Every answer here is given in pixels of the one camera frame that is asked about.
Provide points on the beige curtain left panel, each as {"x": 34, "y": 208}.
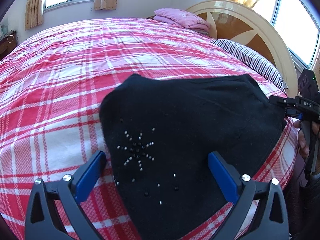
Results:
{"x": 33, "y": 14}

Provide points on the brown wooden dresser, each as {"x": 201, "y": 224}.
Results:
{"x": 8, "y": 44}

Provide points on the pink folded quilt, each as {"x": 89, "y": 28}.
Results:
{"x": 181, "y": 18}

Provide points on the wooden bed headboard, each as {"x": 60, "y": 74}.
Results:
{"x": 241, "y": 24}

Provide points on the person right hand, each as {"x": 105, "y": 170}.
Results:
{"x": 303, "y": 147}

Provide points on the black pants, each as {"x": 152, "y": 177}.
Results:
{"x": 159, "y": 134}

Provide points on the red white plaid bedsheet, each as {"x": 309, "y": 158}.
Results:
{"x": 53, "y": 83}

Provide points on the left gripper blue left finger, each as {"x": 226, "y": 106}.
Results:
{"x": 43, "y": 220}

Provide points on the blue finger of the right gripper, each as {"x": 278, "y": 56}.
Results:
{"x": 294, "y": 113}
{"x": 283, "y": 102}

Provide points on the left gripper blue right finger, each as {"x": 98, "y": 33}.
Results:
{"x": 270, "y": 220}

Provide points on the grey striped pillow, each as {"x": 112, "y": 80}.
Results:
{"x": 253, "y": 60}

